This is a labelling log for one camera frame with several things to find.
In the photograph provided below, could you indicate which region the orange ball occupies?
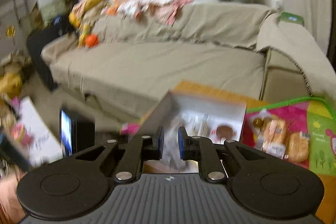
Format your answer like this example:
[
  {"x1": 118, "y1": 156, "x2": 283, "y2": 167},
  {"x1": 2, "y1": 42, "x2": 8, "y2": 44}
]
[{"x1": 85, "y1": 34, "x2": 99, "y2": 47}]

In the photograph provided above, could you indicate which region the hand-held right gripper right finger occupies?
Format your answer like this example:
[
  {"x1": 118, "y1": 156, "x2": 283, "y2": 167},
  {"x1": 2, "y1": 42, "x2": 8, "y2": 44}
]
[{"x1": 178, "y1": 126, "x2": 265, "y2": 183}]

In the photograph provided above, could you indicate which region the green packet on armrest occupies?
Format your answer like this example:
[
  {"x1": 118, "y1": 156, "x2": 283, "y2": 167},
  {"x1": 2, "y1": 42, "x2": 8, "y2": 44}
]
[{"x1": 280, "y1": 11, "x2": 305, "y2": 25}]

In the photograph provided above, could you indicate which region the yellow bag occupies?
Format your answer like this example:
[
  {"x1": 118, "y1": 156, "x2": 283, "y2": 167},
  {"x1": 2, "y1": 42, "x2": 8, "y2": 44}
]
[{"x1": 0, "y1": 73, "x2": 23, "y2": 94}]

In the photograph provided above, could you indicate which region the beige covered sofa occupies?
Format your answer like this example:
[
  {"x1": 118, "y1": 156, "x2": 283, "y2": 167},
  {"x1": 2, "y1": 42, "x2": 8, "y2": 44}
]
[{"x1": 41, "y1": 2, "x2": 331, "y2": 122}]

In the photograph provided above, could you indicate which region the colourful cartoon play mat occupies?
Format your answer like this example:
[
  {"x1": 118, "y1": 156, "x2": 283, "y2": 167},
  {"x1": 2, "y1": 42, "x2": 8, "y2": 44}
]
[{"x1": 240, "y1": 97, "x2": 336, "y2": 224}]

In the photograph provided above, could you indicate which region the white cardboard box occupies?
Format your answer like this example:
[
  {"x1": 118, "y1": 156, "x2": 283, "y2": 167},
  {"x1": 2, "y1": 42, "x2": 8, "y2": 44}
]
[{"x1": 16, "y1": 97, "x2": 63, "y2": 164}]

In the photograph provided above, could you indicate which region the yellow plush toy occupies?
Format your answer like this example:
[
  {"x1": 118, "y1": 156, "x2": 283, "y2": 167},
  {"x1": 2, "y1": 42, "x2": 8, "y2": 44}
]
[{"x1": 69, "y1": 0, "x2": 108, "y2": 28}]

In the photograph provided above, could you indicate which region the bread packet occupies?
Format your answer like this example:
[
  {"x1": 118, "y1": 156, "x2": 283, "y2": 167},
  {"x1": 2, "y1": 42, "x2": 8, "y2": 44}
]
[
  {"x1": 287, "y1": 132, "x2": 310, "y2": 163},
  {"x1": 261, "y1": 119, "x2": 287, "y2": 159}
]

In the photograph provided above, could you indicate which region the pink cardboard box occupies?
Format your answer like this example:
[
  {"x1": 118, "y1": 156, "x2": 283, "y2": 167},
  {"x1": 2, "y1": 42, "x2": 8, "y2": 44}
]
[{"x1": 129, "y1": 90, "x2": 247, "y2": 174}]

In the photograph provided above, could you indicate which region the pile of baby clothes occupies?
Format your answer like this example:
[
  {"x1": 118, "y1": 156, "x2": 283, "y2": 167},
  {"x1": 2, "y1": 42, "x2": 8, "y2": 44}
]
[{"x1": 105, "y1": 0, "x2": 195, "y2": 25}]

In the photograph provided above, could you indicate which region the clear plastic snack packet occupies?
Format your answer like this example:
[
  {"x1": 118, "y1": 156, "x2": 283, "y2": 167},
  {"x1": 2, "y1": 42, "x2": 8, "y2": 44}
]
[{"x1": 163, "y1": 114, "x2": 200, "y2": 173}]

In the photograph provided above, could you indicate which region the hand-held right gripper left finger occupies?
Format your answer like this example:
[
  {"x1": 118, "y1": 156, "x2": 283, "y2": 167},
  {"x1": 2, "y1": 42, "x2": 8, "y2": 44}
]
[{"x1": 75, "y1": 126, "x2": 165, "y2": 182}]

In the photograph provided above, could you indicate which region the brown round pastry packet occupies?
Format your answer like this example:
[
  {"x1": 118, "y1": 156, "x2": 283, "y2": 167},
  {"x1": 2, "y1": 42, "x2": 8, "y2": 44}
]
[{"x1": 215, "y1": 124, "x2": 237, "y2": 139}]

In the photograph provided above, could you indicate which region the dark screen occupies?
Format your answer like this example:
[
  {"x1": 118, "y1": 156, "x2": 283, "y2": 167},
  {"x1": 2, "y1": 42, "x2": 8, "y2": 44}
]
[{"x1": 60, "y1": 109, "x2": 95, "y2": 156}]

